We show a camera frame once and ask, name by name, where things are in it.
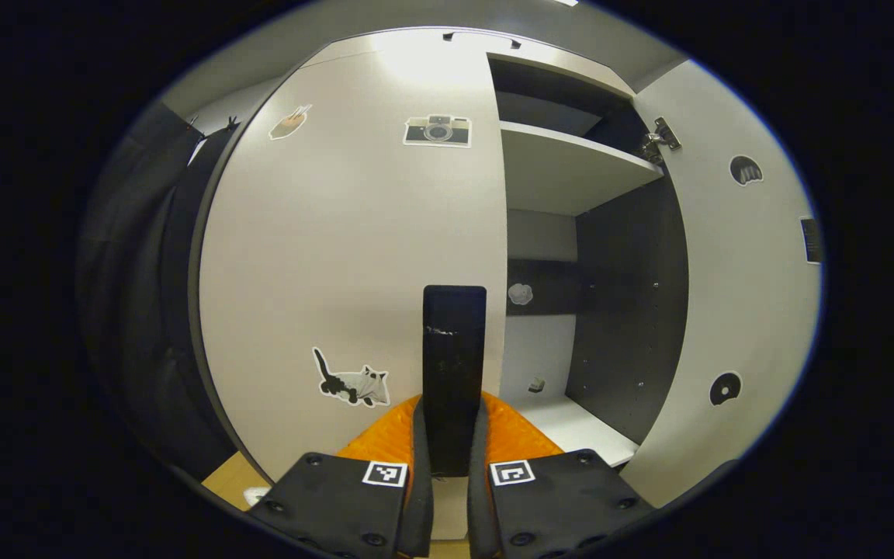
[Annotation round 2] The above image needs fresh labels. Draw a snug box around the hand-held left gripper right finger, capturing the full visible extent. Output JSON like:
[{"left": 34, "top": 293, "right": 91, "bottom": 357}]
[{"left": 466, "top": 391, "right": 657, "bottom": 559}]

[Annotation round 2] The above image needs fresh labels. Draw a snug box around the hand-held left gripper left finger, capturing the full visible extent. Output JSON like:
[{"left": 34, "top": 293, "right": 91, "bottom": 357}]
[{"left": 248, "top": 394, "right": 434, "bottom": 559}]

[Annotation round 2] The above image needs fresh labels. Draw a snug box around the black door handle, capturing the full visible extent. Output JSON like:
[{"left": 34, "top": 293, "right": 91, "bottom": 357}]
[{"left": 422, "top": 285, "right": 488, "bottom": 478}]

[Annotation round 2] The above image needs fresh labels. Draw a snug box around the grey double-door shoe cabinet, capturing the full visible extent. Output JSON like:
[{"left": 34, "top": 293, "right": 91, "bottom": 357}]
[{"left": 187, "top": 27, "right": 688, "bottom": 482}]

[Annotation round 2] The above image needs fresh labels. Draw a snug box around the beige cabinet door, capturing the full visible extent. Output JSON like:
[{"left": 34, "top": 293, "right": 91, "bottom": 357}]
[
  {"left": 199, "top": 50, "right": 508, "bottom": 482},
  {"left": 622, "top": 58, "right": 824, "bottom": 509}
]

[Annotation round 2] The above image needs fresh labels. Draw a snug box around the beige cabinet shelf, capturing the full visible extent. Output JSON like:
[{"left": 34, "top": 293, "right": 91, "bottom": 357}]
[
  {"left": 521, "top": 394, "right": 640, "bottom": 467},
  {"left": 500, "top": 120, "right": 664, "bottom": 217}
]

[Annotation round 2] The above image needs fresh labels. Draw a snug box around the metal door hinge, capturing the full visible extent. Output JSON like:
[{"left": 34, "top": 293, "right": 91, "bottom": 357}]
[{"left": 641, "top": 116, "right": 682, "bottom": 164}]

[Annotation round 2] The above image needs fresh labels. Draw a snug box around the black backdrop cloth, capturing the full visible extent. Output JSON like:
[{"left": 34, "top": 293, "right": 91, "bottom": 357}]
[
  {"left": 78, "top": 101, "right": 207, "bottom": 467},
  {"left": 160, "top": 124, "right": 262, "bottom": 482}
]

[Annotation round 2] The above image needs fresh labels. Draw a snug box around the black drawer handle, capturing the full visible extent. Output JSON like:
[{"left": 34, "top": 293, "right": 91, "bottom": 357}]
[{"left": 443, "top": 31, "right": 522, "bottom": 49}]

